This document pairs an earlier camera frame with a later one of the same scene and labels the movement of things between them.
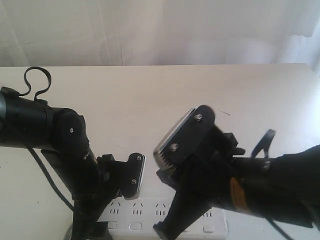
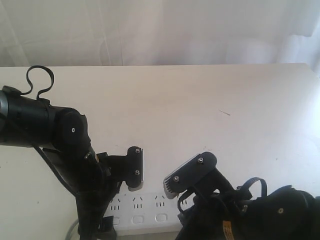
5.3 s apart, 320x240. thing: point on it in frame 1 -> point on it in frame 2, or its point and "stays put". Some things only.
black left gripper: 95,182 stays put
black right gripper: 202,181 -> 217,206
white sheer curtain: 54,33 stays put
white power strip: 133,219 stays put
